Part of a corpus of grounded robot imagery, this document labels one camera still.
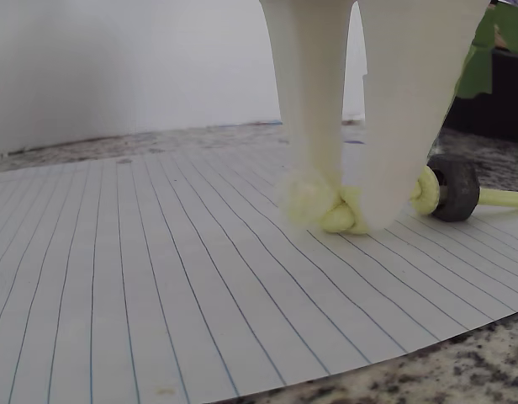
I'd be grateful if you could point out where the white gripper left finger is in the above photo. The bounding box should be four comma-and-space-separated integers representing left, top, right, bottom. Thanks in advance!
258, 0, 353, 186

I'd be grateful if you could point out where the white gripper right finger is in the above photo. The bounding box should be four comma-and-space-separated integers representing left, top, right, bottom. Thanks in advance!
358, 0, 490, 231

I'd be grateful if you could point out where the black ring bead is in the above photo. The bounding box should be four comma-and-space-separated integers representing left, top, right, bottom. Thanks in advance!
426, 153, 482, 223

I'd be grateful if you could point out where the yellow-green knotted rope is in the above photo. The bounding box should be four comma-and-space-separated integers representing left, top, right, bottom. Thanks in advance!
277, 166, 518, 237

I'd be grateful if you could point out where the black stand with green tape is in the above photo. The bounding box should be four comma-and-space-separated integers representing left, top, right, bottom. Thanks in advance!
442, 0, 518, 145

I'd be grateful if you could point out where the white backdrop board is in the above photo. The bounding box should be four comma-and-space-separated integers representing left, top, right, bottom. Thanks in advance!
0, 0, 367, 169

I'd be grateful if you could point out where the lined white paper sheet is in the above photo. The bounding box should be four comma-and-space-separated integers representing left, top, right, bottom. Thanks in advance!
0, 145, 518, 404

